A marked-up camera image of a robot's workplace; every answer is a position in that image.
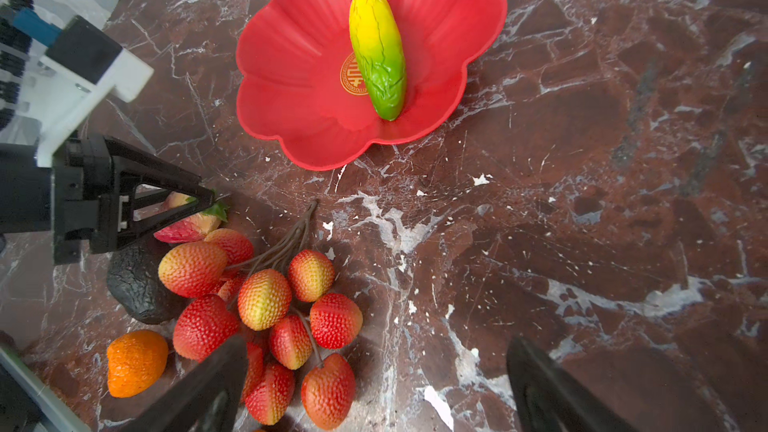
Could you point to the aluminium front rail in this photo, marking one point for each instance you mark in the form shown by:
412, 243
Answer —
27, 404

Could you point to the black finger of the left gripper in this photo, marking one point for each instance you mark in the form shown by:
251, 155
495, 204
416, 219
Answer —
137, 194

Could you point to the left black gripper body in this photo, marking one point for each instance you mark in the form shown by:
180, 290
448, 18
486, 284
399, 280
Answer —
73, 198

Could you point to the dark fake avocado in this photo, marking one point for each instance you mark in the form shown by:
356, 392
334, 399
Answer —
132, 279

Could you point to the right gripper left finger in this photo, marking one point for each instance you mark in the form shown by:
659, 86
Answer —
206, 399

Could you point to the yellow-green fake mango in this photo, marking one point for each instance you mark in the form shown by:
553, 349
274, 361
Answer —
379, 52

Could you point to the red-yellow fake peach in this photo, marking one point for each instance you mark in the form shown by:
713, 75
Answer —
195, 227

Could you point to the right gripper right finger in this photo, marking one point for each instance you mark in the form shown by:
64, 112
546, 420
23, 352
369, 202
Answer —
548, 398

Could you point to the fake lychee bunch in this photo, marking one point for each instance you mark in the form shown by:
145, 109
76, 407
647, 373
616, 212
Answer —
285, 293

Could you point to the red flower-shaped fruit bowl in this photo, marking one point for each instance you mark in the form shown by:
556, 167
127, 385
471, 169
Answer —
327, 79

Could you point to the small orange fake tangerine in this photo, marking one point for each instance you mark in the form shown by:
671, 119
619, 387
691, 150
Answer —
136, 361

